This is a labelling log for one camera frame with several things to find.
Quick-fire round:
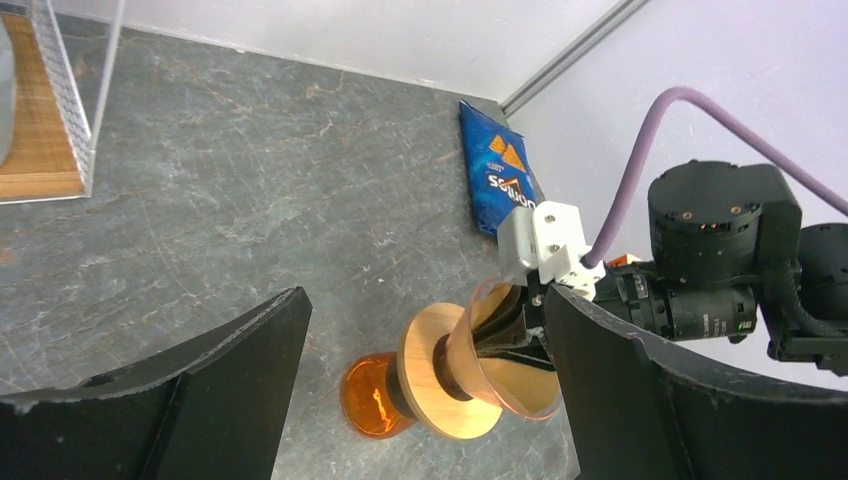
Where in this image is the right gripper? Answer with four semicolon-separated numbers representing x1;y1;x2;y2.
471;262;758;371

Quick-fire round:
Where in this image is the clear glass dripper cone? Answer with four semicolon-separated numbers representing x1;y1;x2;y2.
434;278;562;421

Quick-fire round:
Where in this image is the blue Doritos chip bag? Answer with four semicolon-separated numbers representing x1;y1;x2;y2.
459;100;537;236

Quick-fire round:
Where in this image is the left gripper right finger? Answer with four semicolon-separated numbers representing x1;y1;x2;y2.
543;285;847;479

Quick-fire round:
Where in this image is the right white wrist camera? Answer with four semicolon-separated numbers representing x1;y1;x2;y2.
497;201;605;301

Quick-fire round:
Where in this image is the wooden dripper ring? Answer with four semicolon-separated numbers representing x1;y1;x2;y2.
396;302;503;441

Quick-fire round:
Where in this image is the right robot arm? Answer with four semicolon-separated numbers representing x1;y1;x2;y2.
469;160;847;376

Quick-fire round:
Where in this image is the white wire shelf rack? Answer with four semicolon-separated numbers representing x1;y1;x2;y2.
1;1;126;204

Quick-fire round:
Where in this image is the brown paper coffee filter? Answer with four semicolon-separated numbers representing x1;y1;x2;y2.
469;278;561;420

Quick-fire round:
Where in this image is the amber glass carafe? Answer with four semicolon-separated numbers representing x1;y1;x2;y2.
340;352;418;440

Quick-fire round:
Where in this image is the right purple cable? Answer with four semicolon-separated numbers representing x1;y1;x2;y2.
582;86;848;270

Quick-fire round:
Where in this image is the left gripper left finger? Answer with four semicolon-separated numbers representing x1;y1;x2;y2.
1;287;312;479

